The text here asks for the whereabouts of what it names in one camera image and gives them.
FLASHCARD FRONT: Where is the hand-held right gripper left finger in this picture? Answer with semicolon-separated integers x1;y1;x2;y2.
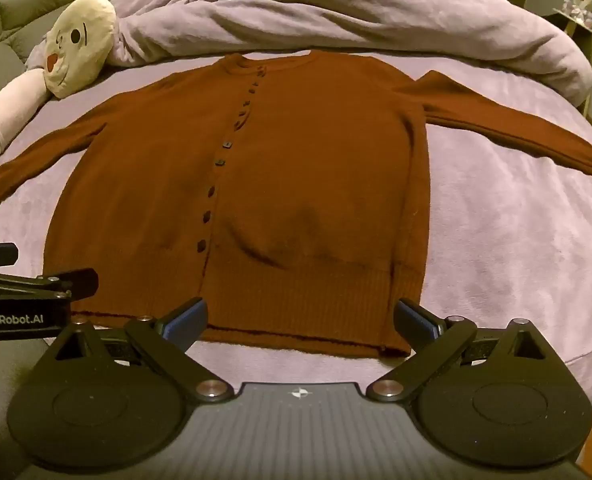
43;297;234;403

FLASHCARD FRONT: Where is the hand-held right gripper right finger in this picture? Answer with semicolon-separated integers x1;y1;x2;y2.
366;298;549;402

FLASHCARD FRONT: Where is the brown knit cardigan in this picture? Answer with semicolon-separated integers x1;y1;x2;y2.
0;50;592;359

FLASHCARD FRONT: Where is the bed with lilac sheet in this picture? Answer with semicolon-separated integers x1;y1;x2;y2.
0;55;592;411

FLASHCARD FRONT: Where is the white long plush toy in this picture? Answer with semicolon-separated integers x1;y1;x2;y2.
0;67;52;192

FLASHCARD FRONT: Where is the cream face plush pillow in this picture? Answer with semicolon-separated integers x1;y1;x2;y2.
40;0;118;100

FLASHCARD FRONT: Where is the lilac quilt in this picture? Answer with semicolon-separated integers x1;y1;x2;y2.
107;0;592;107

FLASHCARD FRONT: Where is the gold bedside shelf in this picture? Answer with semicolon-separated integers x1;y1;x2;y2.
551;6;592;113

